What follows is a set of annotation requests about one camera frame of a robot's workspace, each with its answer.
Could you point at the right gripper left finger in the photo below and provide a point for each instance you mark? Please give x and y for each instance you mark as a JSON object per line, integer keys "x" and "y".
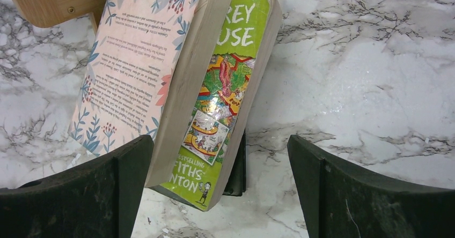
{"x": 99, "y": 198}

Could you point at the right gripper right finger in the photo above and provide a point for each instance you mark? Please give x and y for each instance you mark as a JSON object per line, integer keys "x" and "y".
{"x": 342, "y": 199}

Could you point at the lime green 65-storey treehouse book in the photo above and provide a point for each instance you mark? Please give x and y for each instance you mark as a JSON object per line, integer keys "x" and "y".
{"x": 217, "y": 123}

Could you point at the black bottom book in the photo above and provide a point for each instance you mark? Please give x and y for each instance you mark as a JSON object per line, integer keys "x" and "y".
{"x": 237, "y": 182}

